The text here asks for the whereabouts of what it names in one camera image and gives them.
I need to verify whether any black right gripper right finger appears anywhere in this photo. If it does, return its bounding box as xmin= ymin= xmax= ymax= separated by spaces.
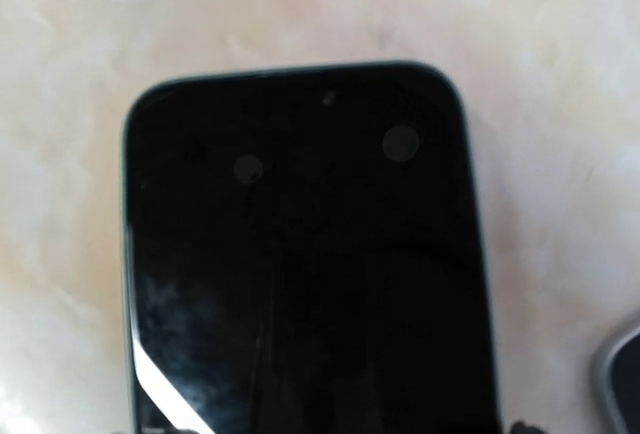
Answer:
xmin=508 ymin=420 xmax=547 ymax=434

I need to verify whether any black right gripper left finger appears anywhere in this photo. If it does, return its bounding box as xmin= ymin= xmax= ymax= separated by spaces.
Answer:
xmin=112 ymin=426 xmax=199 ymax=434

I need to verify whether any large black teal-edged phone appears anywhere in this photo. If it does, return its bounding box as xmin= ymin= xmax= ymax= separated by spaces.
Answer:
xmin=122 ymin=61 xmax=504 ymax=433

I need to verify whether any small silver-edged phone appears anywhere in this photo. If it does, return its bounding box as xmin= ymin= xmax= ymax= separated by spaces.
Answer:
xmin=591 ymin=319 xmax=639 ymax=434

